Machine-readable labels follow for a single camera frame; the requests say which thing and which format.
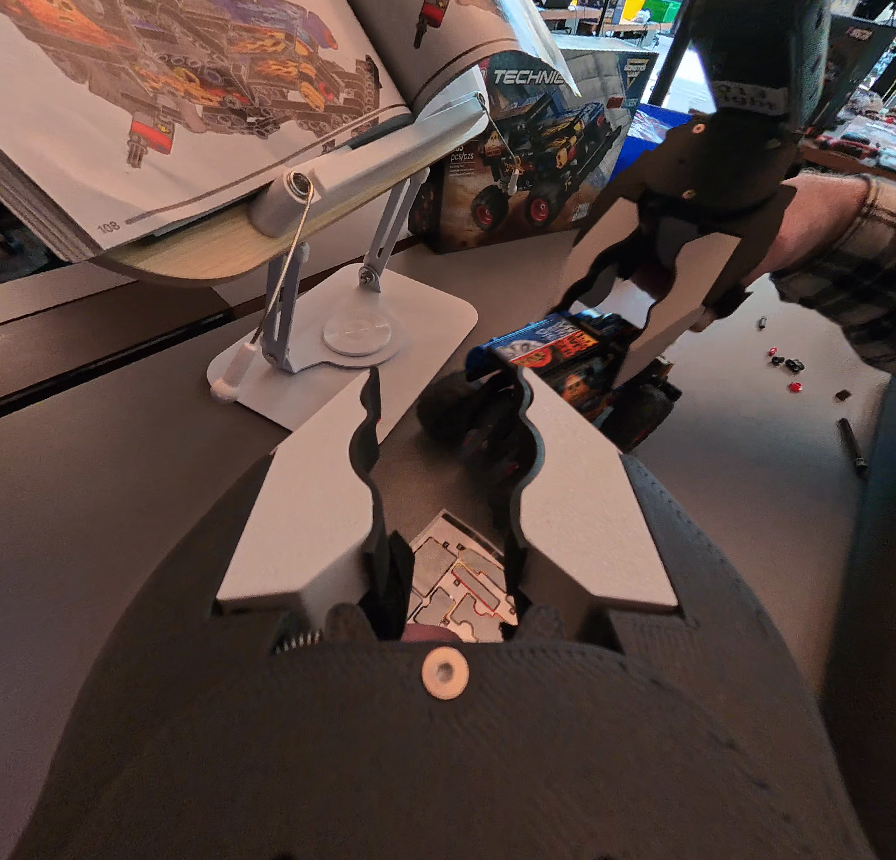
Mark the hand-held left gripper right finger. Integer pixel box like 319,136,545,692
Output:
504,366,679,637

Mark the long black axle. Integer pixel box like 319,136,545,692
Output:
838,417,869,477

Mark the dark desk cable cover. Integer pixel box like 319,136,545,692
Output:
0,289,235,413

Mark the dark perforated chair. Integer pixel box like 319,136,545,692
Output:
822,377,896,860

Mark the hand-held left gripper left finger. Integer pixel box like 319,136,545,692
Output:
216,366,414,640

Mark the grey desk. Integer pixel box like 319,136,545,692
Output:
0,226,893,847

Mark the white book stand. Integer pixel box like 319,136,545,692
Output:
87,69,491,434

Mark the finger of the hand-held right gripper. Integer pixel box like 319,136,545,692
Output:
615,232,743,388
548,195,662,318

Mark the sticker sheet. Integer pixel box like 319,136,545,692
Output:
406,510,519,644

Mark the blue storage bin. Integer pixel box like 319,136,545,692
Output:
609,104,694,183

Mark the monster truck toy box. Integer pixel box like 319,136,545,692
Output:
409,48,659,255

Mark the person's right hand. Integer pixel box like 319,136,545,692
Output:
689,172,876,334

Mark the instruction booklet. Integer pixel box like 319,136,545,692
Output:
0,0,582,262

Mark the brick-built monster truck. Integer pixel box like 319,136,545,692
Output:
416,309,683,525

